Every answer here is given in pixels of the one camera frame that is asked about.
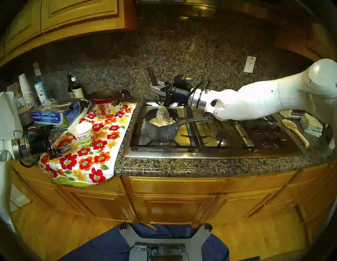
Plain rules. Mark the yellow wooden spoon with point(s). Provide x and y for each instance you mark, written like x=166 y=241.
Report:
x=289 y=123

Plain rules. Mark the white switch plate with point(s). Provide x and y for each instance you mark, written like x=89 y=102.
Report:
x=36 y=69

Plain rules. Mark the white paper towel roll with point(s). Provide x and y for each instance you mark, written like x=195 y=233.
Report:
x=10 y=118

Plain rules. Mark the dark grey saucepan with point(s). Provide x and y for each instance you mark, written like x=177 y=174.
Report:
x=160 y=132

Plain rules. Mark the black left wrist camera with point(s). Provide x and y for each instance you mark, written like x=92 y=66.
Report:
x=33 y=131

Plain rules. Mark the dark bottle white label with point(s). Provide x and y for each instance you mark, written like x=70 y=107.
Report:
x=77 y=92

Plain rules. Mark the white utensil holder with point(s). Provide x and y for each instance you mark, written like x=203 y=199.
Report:
x=18 y=100

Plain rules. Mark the dark blue cloth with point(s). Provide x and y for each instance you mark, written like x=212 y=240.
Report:
x=100 y=247

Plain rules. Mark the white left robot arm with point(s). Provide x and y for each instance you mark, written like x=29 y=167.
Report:
x=5 y=184

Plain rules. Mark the black stove knob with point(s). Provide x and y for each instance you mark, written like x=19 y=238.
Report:
x=266 y=142
x=278 y=142
x=256 y=129
x=277 y=129
x=266 y=130

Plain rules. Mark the stainless steel pot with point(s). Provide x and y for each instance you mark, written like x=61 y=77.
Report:
x=106 y=110

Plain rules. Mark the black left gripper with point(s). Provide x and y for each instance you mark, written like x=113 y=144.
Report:
x=39 y=143

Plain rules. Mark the white paper oats cup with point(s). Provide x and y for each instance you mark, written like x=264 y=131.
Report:
x=83 y=134

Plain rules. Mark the folded cloth stack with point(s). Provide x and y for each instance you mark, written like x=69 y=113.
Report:
x=312 y=126

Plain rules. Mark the dark bottle black cap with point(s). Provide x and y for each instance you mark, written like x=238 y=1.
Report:
x=69 y=86

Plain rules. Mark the wooden lower cabinets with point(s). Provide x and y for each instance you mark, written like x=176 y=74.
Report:
x=171 y=205

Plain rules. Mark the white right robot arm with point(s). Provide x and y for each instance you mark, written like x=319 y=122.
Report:
x=263 y=100

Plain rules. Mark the white paper cup stack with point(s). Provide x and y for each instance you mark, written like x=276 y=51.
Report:
x=25 y=86

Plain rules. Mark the white wall power outlet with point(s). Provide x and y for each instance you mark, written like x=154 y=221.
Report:
x=249 y=64

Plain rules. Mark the blue patterned paper cups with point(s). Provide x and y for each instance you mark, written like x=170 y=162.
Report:
x=41 y=92

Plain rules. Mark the black round burner cap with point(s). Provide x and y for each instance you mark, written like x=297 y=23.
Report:
x=222 y=135

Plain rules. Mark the wooden upper cabinet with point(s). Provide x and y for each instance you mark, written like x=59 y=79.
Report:
x=79 y=13
x=316 y=42

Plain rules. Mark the floral kitchen towel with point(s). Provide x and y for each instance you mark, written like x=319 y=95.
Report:
x=87 y=163

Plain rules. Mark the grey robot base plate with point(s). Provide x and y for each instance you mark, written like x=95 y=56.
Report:
x=194 y=244

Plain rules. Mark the grey power strip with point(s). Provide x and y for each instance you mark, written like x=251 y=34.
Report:
x=163 y=247

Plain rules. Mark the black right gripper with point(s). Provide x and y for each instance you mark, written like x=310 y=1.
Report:
x=179 y=93

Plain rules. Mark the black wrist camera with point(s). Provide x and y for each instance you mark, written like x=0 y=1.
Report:
x=33 y=131
x=184 y=80

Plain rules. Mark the red frying pan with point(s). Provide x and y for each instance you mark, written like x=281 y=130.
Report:
x=105 y=97

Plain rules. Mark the blue foil sheets box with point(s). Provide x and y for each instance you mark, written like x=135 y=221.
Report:
x=50 y=118

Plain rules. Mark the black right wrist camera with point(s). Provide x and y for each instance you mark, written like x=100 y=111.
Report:
x=184 y=80

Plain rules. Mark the stainless steel gas cooktop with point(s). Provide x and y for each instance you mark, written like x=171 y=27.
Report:
x=287 y=150

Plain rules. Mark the patterned ceramic bowl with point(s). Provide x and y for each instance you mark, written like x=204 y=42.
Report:
x=25 y=117

